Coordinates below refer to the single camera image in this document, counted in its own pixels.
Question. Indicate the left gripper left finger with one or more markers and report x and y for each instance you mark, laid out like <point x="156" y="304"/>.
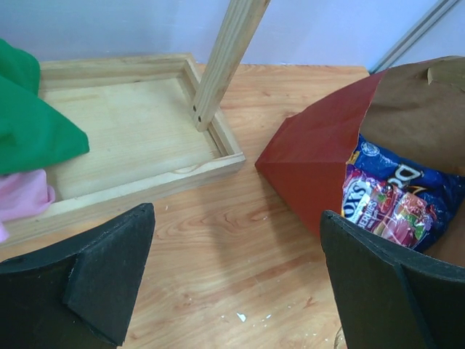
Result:
<point x="79" y="292"/>

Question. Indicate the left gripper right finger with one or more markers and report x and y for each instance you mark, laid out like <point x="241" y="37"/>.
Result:
<point x="389" y="296"/>

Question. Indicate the purple candy bag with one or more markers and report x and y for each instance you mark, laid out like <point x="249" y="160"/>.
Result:
<point x="385" y="210"/>

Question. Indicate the red brown paper bag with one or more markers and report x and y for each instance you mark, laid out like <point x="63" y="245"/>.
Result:
<point x="415" y="111"/>

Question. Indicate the blue chips bag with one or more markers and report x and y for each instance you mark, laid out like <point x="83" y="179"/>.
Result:
<point x="445" y="192"/>

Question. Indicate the pink cloth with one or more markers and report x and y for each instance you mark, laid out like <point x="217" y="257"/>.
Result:
<point x="24" y="194"/>

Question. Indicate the green cloth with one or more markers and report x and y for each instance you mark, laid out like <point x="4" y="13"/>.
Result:
<point x="34" y="135"/>

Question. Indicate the wooden clothes rack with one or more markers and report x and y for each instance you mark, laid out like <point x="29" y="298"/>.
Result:
<point x="154" y="125"/>

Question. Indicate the right aluminium frame post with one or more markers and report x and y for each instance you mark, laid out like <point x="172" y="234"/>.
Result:
<point x="428" y="20"/>

